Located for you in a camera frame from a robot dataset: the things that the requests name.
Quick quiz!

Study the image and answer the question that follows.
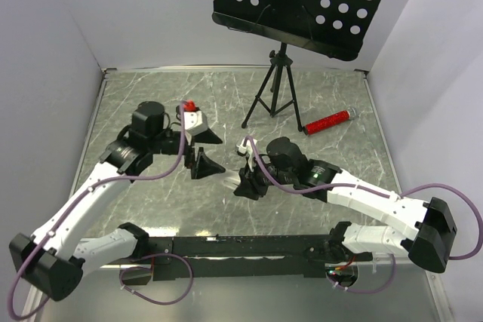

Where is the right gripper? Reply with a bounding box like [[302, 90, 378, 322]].
[[234, 153, 296, 201]]

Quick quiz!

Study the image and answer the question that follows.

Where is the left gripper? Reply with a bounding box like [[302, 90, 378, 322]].
[[149, 128, 226, 178]]

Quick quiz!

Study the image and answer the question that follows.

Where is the white stapler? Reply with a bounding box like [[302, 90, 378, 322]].
[[222, 171, 242, 190]]

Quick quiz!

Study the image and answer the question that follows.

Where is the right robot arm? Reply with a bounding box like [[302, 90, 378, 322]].
[[236, 136, 457, 273]]

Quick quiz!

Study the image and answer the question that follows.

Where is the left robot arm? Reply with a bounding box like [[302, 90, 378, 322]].
[[9, 101, 222, 302]]

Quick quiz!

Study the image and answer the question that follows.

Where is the black stapler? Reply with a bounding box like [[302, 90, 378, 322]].
[[176, 106, 182, 121]]

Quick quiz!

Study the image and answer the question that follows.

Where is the red glitter tube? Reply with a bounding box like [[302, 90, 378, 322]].
[[303, 107, 358, 136]]

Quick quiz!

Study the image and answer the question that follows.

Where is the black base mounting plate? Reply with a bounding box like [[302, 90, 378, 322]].
[[111, 235, 373, 281]]

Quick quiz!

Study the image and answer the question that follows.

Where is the black tripod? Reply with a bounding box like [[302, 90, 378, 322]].
[[241, 42, 303, 132]]

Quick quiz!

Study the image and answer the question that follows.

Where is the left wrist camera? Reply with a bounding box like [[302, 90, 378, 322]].
[[183, 100, 208, 136]]

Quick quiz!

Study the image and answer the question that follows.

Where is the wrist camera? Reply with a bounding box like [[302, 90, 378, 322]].
[[235, 137, 257, 161], [183, 100, 208, 136]]

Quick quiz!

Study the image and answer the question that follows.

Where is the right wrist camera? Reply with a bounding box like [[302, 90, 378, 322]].
[[235, 137, 257, 161]]

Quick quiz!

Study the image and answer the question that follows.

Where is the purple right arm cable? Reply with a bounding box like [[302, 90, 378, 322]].
[[243, 135, 482, 262]]

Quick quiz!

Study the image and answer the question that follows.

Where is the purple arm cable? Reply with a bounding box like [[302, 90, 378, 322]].
[[6, 103, 189, 321], [243, 135, 482, 262]]

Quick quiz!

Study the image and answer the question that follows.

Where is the aluminium rail frame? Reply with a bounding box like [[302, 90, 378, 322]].
[[22, 234, 435, 319]]

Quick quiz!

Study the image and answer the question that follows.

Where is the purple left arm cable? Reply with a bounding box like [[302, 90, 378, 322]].
[[6, 103, 189, 321]]

